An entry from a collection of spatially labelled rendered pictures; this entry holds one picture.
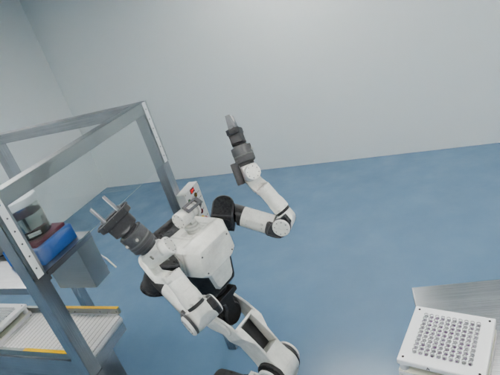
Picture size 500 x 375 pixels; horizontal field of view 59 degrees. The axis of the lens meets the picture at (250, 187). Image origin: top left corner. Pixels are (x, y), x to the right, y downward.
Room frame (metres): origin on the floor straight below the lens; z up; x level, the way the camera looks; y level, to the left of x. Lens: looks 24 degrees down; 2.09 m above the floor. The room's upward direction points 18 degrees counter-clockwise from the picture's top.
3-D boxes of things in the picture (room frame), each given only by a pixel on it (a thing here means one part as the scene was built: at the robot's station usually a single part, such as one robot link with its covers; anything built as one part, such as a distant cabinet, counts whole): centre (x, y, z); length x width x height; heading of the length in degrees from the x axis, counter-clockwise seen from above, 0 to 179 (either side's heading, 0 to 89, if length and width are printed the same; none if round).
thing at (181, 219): (1.60, 0.27, 1.35); 0.10 x 0.07 x 0.09; 139
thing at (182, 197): (2.34, 0.35, 1.05); 0.17 x 0.06 x 0.26; 154
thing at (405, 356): (1.00, -0.44, 0.95); 0.25 x 0.24 x 0.02; 140
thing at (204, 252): (1.64, 0.32, 1.15); 0.34 x 0.30 x 0.36; 139
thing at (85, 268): (1.77, 0.85, 1.22); 0.22 x 0.11 x 0.20; 64
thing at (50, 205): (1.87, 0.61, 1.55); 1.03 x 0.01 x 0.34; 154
